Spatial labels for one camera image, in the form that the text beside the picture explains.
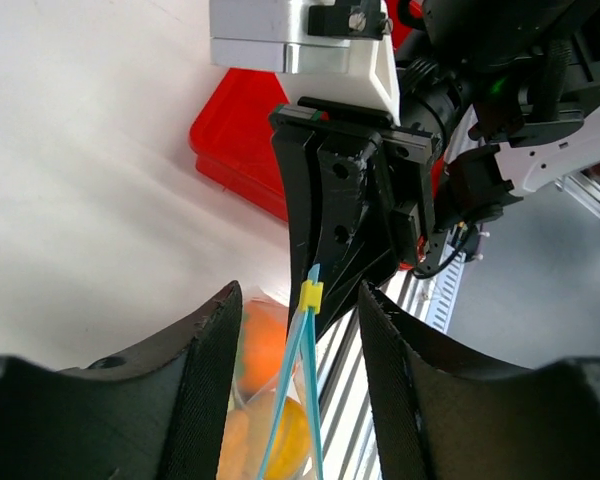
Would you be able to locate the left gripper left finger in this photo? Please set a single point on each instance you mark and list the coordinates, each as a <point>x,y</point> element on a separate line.
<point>155,410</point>

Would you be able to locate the clear zip top bag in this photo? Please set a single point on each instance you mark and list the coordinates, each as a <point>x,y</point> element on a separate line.
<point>297,379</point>

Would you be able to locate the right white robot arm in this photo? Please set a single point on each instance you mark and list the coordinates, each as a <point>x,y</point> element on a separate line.
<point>495,99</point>

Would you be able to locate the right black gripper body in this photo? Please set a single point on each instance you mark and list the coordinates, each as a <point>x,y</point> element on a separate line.
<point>410,155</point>

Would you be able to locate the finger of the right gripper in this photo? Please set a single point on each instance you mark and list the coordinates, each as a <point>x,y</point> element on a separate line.
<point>295,148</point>
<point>355,242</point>

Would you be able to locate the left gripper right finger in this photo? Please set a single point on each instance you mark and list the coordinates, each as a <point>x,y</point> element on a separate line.
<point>443,410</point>

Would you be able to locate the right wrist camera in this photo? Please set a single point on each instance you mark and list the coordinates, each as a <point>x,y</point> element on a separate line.
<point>339,51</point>

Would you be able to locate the white slotted cable duct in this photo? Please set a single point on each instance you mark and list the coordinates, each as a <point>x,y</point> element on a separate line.
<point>441,294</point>

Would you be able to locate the toy orange fruit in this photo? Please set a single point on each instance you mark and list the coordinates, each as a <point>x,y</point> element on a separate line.
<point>261,345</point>

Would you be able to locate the red plastic tray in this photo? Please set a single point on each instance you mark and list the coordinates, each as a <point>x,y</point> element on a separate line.
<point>231,137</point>

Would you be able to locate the yellow toy ginger root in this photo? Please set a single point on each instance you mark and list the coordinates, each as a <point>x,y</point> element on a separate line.
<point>234,449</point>

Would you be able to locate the yellow toy pepper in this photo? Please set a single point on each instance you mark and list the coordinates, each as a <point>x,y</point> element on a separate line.
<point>292,442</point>

